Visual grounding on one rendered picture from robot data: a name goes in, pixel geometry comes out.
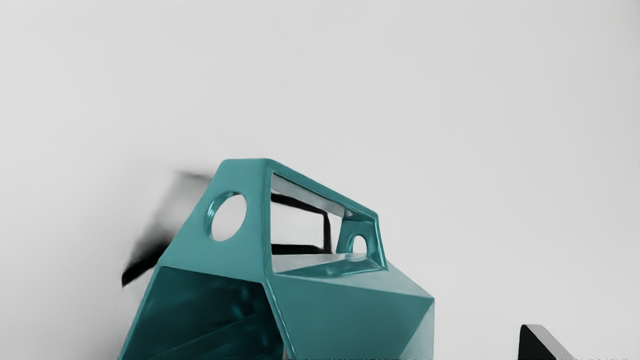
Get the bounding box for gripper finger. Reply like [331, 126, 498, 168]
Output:
[517, 324, 576, 360]

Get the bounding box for teal faceted mug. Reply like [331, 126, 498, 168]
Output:
[118, 158, 436, 360]

